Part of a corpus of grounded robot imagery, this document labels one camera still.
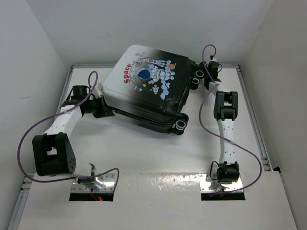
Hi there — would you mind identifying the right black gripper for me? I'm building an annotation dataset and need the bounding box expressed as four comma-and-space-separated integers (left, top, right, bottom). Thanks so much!
189, 61, 209, 79

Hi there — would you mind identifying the white kids suitcase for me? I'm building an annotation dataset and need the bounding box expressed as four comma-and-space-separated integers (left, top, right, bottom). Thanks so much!
102, 45, 201, 135

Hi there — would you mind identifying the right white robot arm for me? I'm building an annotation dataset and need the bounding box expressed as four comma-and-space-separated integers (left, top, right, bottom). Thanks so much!
200, 60, 239, 184

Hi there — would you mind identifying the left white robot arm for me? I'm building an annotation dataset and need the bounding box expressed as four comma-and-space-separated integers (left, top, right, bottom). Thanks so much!
32, 83, 114, 177

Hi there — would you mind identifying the white front board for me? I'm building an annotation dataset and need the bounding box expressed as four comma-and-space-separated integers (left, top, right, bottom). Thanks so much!
19, 172, 296, 230

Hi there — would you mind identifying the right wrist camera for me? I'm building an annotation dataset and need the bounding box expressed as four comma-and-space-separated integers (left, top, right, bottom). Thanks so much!
209, 55, 218, 63

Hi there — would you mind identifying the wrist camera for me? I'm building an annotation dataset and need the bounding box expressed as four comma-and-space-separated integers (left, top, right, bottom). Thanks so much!
209, 55, 218, 63
93, 82, 103, 98

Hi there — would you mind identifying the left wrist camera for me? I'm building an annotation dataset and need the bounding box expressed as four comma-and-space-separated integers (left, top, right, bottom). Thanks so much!
93, 82, 103, 98

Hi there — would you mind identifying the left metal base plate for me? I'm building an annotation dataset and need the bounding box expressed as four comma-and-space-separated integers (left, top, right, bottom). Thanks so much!
71, 173, 116, 194

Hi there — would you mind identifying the metal base plate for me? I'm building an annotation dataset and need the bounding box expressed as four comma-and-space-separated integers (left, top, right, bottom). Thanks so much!
71, 173, 116, 194
199, 173, 244, 194

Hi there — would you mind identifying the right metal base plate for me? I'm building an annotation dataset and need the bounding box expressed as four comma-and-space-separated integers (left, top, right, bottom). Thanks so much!
199, 173, 244, 194

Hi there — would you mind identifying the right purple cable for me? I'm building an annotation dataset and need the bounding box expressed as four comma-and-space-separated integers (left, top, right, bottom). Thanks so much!
199, 44, 262, 194

